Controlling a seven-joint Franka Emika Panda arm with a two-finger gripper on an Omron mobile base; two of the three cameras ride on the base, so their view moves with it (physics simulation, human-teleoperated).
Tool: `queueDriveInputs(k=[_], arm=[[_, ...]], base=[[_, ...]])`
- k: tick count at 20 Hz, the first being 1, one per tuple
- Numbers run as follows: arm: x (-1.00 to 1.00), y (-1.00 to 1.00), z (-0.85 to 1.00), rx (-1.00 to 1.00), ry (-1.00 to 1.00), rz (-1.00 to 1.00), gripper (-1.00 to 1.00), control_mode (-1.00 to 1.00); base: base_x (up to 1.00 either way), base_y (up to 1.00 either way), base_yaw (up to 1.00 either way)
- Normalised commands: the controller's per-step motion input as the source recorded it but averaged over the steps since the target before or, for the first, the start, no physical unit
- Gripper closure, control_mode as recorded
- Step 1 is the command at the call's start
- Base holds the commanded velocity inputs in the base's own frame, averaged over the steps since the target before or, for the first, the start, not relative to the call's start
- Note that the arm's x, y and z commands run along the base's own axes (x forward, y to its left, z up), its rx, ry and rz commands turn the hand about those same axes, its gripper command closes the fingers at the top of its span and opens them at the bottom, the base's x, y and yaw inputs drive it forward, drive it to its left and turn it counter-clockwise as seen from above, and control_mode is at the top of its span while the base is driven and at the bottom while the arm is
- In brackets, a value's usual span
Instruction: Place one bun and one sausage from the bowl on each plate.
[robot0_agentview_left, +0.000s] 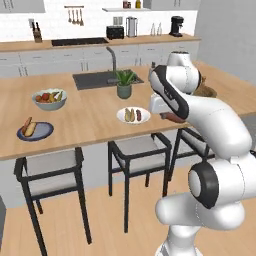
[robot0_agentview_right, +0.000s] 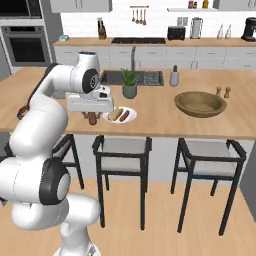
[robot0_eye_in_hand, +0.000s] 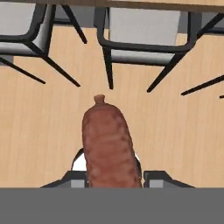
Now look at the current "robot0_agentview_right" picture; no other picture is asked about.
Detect grey tap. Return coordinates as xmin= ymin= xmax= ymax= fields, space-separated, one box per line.
xmin=131 ymin=45 xmax=137 ymax=72

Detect silver kettle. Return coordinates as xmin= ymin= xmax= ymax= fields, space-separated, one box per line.
xmin=189 ymin=16 xmax=204 ymax=40

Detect grey soap dispenser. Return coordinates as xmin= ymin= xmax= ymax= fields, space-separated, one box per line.
xmin=169 ymin=64 xmax=180 ymax=88

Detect wooden bowl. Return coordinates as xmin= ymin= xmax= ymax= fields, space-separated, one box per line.
xmin=174 ymin=91 xmax=228 ymax=119

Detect dark knife block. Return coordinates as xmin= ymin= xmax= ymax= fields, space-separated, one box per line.
xmin=97 ymin=17 xmax=108 ymax=41

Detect green plant in grey pot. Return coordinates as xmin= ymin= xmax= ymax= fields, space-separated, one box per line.
xmin=120 ymin=68 xmax=140 ymax=100

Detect grey wall socket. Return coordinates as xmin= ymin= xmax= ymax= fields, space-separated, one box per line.
xmin=176 ymin=16 xmax=189 ymax=27

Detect dark sink basin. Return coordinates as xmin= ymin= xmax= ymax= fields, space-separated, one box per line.
xmin=99 ymin=69 xmax=165 ymax=87

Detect grey wall cupboards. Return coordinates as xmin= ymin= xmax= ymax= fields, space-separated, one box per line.
xmin=212 ymin=0 xmax=256 ymax=12
xmin=49 ymin=0 xmax=113 ymax=14

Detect steel oven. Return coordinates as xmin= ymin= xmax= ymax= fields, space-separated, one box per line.
xmin=0 ymin=24 xmax=55 ymax=69

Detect black microwave oven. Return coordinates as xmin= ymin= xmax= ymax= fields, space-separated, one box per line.
xmin=0 ymin=0 xmax=43 ymax=20

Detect black hob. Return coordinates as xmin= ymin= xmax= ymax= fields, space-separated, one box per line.
xmin=110 ymin=37 xmax=167 ymax=45

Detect black stool with grey seat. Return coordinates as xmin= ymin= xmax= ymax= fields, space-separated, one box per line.
xmin=170 ymin=137 xmax=248 ymax=237
xmin=91 ymin=134 xmax=153 ymax=231
xmin=2 ymin=133 xmax=85 ymax=190

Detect dark blue and brown object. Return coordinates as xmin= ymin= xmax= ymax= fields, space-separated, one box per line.
xmin=16 ymin=103 xmax=31 ymax=120

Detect black coffee machine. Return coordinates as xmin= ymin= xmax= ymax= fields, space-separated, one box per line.
xmin=240 ymin=17 xmax=256 ymax=43

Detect brown sausage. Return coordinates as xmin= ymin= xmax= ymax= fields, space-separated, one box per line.
xmin=87 ymin=112 xmax=98 ymax=126
xmin=118 ymin=110 xmax=131 ymax=123

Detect black toaster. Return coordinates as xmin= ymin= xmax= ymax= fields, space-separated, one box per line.
xmin=167 ymin=25 xmax=187 ymax=41

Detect white bottle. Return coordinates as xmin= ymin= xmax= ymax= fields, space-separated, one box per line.
xmin=224 ymin=23 xmax=233 ymax=40
xmin=216 ymin=23 xmax=225 ymax=40

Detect grey base cupboards run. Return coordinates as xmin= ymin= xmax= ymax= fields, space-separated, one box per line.
xmin=53 ymin=45 xmax=256 ymax=71

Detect white plate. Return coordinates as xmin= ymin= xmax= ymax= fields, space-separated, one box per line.
xmin=102 ymin=106 xmax=138 ymax=125

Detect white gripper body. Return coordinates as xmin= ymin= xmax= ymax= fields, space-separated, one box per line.
xmin=65 ymin=92 xmax=115 ymax=114

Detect white wall shelf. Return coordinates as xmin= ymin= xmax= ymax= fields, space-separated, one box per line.
xmin=166 ymin=7 xmax=215 ymax=13

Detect yellow-green bun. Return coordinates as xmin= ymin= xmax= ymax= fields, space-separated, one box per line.
xmin=108 ymin=107 xmax=124 ymax=122

